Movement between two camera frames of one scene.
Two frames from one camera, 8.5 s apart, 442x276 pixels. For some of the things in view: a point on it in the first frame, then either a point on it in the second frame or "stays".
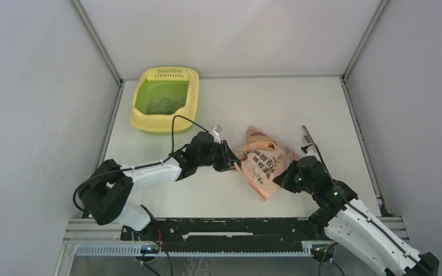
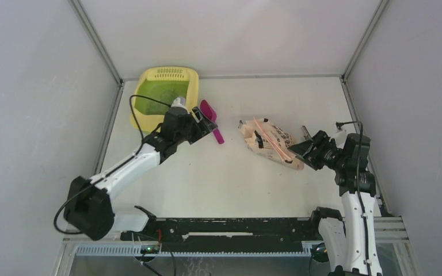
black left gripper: [228, 160] to [204, 127]
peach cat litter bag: [263, 161] to [271, 142]
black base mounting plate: [228, 234] stays
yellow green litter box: [159, 93] stays
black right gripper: [285, 179] to [320, 140]
